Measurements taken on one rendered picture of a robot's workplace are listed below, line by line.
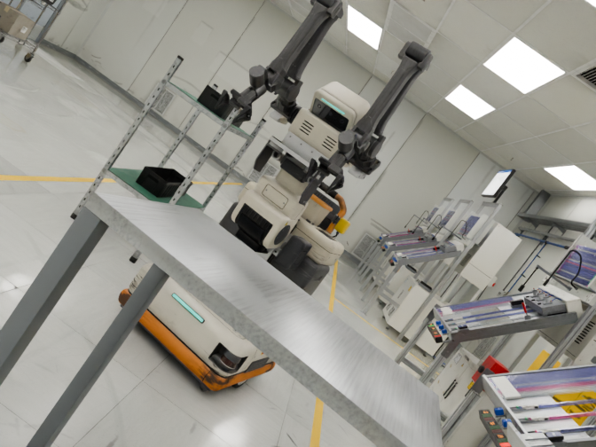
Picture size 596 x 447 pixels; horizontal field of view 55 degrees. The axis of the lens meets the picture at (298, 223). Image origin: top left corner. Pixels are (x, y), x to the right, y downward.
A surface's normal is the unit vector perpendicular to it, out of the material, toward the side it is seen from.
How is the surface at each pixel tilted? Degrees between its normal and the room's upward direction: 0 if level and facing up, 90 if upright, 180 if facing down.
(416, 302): 90
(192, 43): 90
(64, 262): 90
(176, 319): 90
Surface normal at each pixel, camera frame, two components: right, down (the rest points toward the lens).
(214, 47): -0.08, 0.07
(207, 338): -0.31, -0.11
